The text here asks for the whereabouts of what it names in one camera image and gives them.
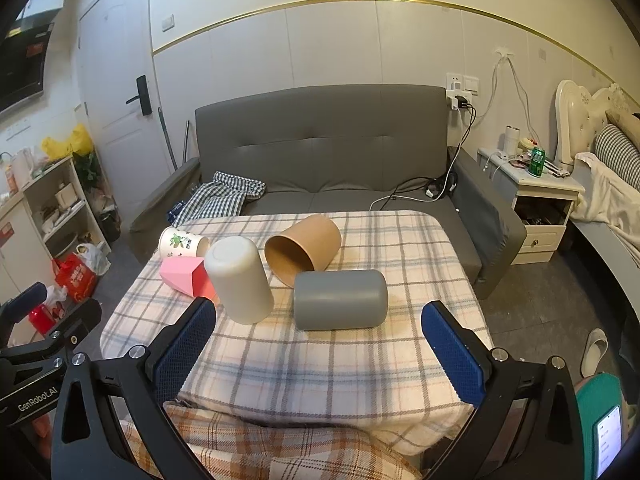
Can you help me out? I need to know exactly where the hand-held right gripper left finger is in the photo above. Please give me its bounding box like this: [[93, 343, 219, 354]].
[[50, 296, 218, 480]]

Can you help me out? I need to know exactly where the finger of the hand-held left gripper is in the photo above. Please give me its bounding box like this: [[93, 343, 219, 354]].
[[0, 281, 49, 348], [0, 299, 103, 367]]

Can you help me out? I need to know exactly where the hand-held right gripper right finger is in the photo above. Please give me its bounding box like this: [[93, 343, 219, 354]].
[[421, 301, 587, 480]]

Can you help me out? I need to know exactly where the grey plastic cup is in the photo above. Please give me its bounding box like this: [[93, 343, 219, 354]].
[[293, 269, 389, 332]]

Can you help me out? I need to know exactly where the pink paper cup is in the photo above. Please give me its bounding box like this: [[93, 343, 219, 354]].
[[160, 256, 221, 303]]

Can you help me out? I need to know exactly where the cream plastic cup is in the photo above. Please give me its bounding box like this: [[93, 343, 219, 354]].
[[204, 236, 275, 325]]

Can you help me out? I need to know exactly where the white printed paper cup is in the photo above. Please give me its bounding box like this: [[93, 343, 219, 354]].
[[159, 226, 211, 259]]

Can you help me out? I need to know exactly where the brown paper cup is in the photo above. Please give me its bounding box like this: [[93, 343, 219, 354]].
[[264, 214, 342, 289]]

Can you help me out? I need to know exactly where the red gift bag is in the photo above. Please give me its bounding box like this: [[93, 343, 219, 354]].
[[54, 252, 98, 303]]

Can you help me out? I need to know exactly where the white plastic bag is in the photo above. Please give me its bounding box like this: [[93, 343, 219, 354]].
[[75, 243, 112, 276]]

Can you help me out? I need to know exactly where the white storage shelf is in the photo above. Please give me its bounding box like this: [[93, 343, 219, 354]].
[[22, 155, 108, 261]]

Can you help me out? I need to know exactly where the white kettle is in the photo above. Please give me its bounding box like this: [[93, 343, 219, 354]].
[[10, 149, 33, 188]]

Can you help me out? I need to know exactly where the plaid tablecloth table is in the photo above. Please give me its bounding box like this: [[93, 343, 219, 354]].
[[100, 210, 493, 457]]

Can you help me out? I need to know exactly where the white slipper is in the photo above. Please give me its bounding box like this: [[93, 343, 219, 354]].
[[580, 328, 609, 378]]

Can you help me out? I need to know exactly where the orange plaid blanket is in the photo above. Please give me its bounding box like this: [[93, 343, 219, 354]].
[[120, 402, 426, 480]]

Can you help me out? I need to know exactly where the teal stool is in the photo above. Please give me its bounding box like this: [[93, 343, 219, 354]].
[[575, 372, 631, 480]]

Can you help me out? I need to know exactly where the green checked cloth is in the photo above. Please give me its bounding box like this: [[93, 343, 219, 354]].
[[172, 171, 267, 226]]

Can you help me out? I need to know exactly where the yellow plastic bag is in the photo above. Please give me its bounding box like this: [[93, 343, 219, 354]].
[[41, 124, 95, 161]]

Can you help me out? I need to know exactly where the white nightstand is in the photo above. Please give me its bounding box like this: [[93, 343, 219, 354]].
[[477, 146, 586, 266]]

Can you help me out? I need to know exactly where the smartphone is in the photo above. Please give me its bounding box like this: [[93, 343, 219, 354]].
[[595, 405, 623, 478]]

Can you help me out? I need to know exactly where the beige bed blanket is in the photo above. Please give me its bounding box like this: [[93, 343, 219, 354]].
[[570, 152, 640, 251]]

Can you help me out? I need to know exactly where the black range hood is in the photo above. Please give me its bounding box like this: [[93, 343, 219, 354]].
[[0, 7, 58, 113]]

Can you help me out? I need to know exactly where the grey sofa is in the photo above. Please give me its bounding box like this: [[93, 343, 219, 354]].
[[129, 84, 528, 301]]

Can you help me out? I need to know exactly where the black door lock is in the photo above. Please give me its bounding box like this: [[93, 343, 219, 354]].
[[126, 75, 152, 116]]

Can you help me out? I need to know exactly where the black checked pillow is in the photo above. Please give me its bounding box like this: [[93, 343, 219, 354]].
[[594, 124, 640, 191]]

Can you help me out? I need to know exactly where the white door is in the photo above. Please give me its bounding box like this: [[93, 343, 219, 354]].
[[77, 0, 166, 226]]

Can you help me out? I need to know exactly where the cream bed headboard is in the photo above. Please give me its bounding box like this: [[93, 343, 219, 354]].
[[554, 79, 640, 171]]

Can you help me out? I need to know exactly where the grey bed frame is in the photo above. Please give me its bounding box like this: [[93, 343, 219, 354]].
[[570, 210, 640, 341]]

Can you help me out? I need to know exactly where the broom handle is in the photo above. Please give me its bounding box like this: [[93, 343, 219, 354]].
[[157, 107, 178, 171]]

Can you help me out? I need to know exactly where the black cable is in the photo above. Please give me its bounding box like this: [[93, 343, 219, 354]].
[[370, 105, 476, 211]]

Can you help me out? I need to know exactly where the white cable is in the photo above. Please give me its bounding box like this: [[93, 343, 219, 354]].
[[487, 52, 540, 181]]

